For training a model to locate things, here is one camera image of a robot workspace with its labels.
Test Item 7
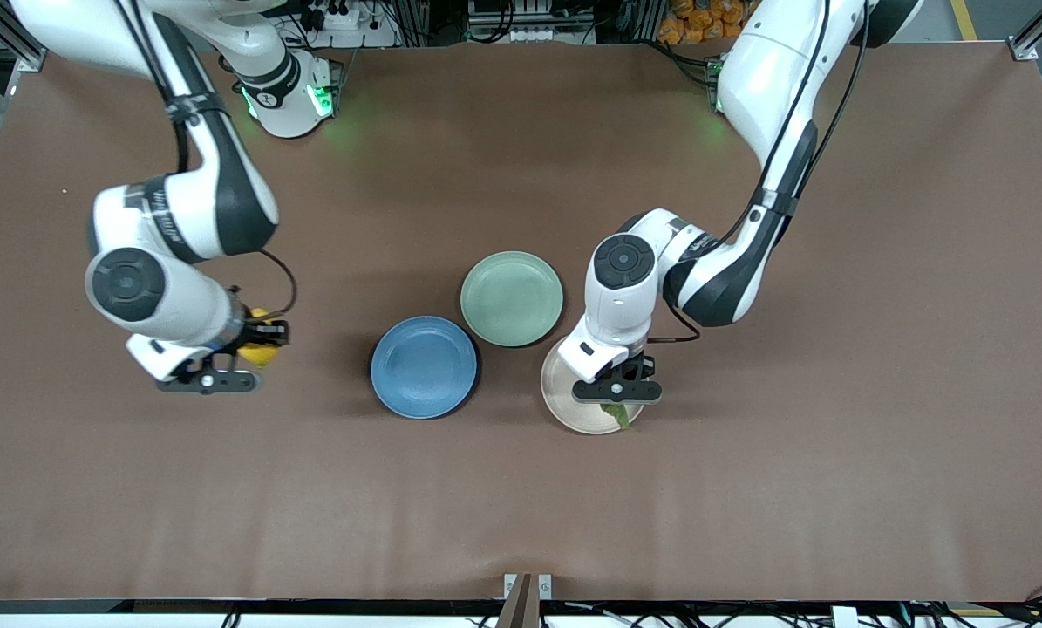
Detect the beige plate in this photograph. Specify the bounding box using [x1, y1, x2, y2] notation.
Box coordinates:
[540, 336, 646, 435]

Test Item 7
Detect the yellow lemon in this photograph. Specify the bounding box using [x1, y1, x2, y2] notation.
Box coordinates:
[239, 307, 283, 368]

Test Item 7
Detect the grey electronics rack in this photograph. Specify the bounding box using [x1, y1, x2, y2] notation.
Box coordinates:
[468, 0, 596, 44]

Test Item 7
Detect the green plate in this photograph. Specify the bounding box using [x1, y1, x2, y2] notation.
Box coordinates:
[460, 251, 564, 348]

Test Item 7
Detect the brown camera pole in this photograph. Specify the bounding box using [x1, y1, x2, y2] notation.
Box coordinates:
[496, 574, 541, 628]

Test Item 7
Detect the metal table edge bracket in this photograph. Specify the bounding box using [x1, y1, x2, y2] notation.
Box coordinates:
[503, 573, 553, 603]

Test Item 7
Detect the orange packet pile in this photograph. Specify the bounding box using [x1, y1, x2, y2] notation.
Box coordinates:
[657, 0, 753, 46]

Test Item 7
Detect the white power strip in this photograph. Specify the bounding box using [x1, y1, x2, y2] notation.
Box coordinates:
[298, 0, 375, 32]

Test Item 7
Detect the blue plate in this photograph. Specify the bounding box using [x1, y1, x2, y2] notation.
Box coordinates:
[371, 316, 479, 420]

